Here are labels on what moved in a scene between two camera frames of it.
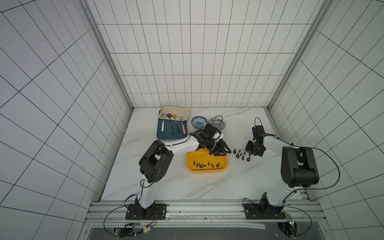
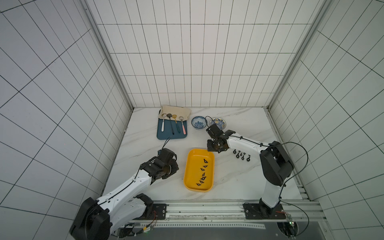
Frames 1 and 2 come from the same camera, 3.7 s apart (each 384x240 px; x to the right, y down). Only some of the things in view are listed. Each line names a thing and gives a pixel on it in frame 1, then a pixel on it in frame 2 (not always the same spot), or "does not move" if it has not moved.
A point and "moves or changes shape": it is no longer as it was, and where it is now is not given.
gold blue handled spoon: (174, 116) does not move
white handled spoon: (164, 115) does not move
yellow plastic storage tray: (200, 161) moves or changes shape
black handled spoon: (169, 115) does not move
